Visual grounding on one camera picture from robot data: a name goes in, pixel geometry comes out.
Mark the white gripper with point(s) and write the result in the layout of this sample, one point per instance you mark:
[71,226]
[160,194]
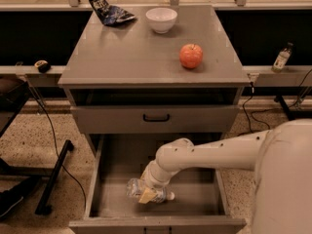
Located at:
[150,181]

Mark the clear plastic water bottle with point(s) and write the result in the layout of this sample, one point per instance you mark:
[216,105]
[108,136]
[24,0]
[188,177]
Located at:
[136,186]

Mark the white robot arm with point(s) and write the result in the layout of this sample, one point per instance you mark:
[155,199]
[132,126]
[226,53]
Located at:
[280,158]

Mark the open grey lower drawer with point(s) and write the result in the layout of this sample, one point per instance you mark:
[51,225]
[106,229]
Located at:
[199,206]

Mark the grey drawer cabinet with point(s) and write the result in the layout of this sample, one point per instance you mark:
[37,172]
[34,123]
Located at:
[134,66]

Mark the small bottle on ledge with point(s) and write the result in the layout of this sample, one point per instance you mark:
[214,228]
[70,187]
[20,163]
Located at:
[282,58]

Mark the black stand leg left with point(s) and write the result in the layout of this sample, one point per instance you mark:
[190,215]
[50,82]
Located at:
[43,208]

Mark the black stand leg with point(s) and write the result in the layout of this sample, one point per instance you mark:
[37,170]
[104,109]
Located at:
[292,114]
[43,208]

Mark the black shoe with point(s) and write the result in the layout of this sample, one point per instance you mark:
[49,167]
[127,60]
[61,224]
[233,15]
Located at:
[9,199]

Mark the red apple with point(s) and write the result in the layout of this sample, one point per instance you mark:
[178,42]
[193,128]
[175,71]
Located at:
[190,56]

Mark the black stand leg right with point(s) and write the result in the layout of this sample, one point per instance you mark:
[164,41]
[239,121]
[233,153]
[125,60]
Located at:
[292,114]

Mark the black yellow tape measure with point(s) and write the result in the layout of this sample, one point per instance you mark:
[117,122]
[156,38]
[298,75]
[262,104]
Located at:
[43,66]

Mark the black equipment at left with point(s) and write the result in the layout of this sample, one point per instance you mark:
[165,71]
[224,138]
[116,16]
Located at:
[14,94]

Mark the white ceramic bowl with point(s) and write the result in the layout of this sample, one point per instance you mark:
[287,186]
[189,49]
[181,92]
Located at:
[161,20]

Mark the blue chip bag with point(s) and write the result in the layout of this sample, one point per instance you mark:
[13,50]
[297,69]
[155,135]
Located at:
[110,15]

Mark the closed grey drawer black handle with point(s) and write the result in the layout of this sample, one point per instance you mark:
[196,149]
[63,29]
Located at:
[154,119]

